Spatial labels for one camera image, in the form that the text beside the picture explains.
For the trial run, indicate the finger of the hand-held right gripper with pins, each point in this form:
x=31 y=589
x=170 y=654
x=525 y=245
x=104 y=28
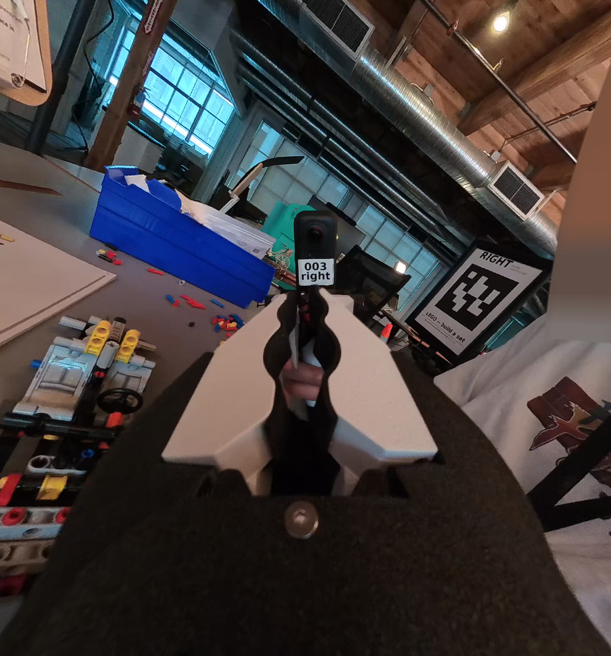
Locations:
x=294 y=348
x=347 y=301

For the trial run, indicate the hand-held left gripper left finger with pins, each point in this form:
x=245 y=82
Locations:
x=223 y=410

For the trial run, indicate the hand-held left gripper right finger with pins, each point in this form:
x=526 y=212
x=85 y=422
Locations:
x=382 y=410

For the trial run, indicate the lego car chassis model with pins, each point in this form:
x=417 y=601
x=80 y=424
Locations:
x=64 y=435

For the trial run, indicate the person's right hand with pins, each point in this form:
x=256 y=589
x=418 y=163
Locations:
x=303 y=382

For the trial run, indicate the black mesh office chair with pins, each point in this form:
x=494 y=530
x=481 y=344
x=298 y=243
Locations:
x=377 y=287

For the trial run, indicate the teal carry bag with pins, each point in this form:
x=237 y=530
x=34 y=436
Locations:
x=279 y=220

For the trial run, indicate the orange traffic cone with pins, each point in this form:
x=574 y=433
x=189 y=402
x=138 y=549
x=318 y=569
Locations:
x=386 y=332

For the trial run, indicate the bright studio light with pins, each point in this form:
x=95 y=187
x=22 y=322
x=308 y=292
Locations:
x=400 y=267

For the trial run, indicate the white papers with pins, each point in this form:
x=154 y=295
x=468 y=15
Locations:
x=223 y=225

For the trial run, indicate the scatter of red blue pins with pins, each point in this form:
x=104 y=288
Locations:
x=203 y=307

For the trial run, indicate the black white marker card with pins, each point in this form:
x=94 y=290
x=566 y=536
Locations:
x=479 y=302

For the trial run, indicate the blue plastic bin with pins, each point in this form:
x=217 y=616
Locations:
x=172 y=241

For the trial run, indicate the white cabinet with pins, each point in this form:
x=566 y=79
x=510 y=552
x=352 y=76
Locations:
x=139 y=151

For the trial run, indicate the white air vent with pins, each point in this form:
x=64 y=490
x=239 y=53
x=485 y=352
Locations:
x=338 y=23
x=515 y=189

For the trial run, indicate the red fire extinguisher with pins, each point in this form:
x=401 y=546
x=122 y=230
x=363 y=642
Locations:
x=139 y=102

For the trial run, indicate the open instruction booklet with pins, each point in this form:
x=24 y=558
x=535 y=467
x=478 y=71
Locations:
x=28 y=287

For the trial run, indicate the round ceiling light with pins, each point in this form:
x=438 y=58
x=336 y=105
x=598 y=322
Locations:
x=500 y=22

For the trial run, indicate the black metal pole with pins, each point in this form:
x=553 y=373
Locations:
x=54 y=77

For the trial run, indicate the printed task sheet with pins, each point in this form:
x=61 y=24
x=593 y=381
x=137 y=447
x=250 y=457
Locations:
x=3 y=41

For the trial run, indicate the black wall monitor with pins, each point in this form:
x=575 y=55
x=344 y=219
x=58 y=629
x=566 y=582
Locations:
x=346 y=225

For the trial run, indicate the silver air duct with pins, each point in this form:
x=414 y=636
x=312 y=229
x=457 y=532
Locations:
x=438 y=128

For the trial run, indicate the wooden post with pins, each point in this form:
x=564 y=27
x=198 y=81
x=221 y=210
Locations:
x=126 y=87

